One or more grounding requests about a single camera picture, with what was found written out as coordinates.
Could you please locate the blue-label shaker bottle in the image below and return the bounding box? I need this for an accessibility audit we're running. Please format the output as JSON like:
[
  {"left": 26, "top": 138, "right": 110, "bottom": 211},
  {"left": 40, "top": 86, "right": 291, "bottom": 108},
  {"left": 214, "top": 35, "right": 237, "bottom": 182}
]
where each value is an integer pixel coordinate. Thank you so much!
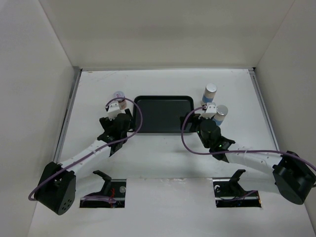
[
  {"left": 212, "top": 105, "right": 228, "bottom": 126},
  {"left": 201, "top": 83, "right": 217, "bottom": 105}
]

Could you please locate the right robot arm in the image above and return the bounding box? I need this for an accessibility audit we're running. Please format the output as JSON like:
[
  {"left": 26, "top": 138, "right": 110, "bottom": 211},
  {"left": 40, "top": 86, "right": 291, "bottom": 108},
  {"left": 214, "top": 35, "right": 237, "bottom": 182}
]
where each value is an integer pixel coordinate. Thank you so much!
[{"left": 180, "top": 112, "right": 316, "bottom": 205}]

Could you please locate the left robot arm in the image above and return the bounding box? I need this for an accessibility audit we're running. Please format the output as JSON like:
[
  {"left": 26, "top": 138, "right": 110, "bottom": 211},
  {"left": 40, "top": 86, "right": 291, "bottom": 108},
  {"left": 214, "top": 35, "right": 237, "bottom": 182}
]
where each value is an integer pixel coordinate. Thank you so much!
[{"left": 30, "top": 109, "right": 135, "bottom": 215}]

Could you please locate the black plastic tray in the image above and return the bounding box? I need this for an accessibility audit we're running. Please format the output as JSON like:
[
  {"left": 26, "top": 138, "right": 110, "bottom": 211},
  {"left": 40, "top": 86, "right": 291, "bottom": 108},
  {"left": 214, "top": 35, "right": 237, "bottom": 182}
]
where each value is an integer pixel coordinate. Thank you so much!
[{"left": 133, "top": 95, "right": 194, "bottom": 134}]

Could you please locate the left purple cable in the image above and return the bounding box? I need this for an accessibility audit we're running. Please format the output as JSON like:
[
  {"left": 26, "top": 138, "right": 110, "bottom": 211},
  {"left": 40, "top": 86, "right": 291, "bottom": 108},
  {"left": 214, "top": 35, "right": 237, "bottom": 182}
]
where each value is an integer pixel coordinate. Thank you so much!
[{"left": 28, "top": 97, "right": 143, "bottom": 202}]

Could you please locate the purple cable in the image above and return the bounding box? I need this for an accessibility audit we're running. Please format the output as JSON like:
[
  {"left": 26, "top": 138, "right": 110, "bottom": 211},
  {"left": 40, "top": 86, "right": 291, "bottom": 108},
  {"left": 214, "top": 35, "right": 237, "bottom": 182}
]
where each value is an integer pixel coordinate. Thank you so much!
[
  {"left": 181, "top": 105, "right": 316, "bottom": 173},
  {"left": 28, "top": 97, "right": 143, "bottom": 202}
]

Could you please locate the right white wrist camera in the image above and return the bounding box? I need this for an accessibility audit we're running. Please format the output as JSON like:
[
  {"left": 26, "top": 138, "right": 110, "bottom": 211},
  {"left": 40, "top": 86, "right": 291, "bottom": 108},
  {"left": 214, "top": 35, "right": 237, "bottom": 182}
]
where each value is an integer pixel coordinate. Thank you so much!
[{"left": 199, "top": 103, "right": 217, "bottom": 119}]

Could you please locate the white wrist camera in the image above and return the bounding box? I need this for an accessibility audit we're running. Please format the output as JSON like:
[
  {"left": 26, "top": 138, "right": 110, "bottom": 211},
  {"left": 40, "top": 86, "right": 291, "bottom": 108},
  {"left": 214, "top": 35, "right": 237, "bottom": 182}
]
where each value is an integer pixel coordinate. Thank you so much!
[
  {"left": 199, "top": 103, "right": 217, "bottom": 119},
  {"left": 105, "top": 101, "right": 121, "bottom": 120}
]

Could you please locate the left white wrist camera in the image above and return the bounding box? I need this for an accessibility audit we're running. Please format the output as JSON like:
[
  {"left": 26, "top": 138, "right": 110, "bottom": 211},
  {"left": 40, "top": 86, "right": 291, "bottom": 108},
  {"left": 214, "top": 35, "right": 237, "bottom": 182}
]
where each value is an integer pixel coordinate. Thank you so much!
[{"left": 105, "top": 101, "right": 121, "bottom": 120}]

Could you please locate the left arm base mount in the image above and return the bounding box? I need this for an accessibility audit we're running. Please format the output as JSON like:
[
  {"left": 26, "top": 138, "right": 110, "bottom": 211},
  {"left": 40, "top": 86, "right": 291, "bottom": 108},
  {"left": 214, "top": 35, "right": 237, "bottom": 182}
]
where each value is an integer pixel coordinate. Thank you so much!
[{"left": 79, "top": 170, "right": 127, "bottom": 208}]

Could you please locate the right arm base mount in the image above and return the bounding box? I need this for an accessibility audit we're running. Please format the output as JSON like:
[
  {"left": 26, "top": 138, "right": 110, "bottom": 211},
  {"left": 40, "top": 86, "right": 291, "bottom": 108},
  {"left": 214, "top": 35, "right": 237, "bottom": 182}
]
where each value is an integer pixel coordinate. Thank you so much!
[{"left": 213, "top": 169, "right": 261, "bottom": 208}]

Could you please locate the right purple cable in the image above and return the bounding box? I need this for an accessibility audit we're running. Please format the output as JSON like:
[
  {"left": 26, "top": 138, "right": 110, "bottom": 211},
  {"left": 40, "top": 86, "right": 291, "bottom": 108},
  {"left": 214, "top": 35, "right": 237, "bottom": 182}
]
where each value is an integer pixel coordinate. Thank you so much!
[{"left": 181, "top": 105, "right": 316, "bottom": 173}]

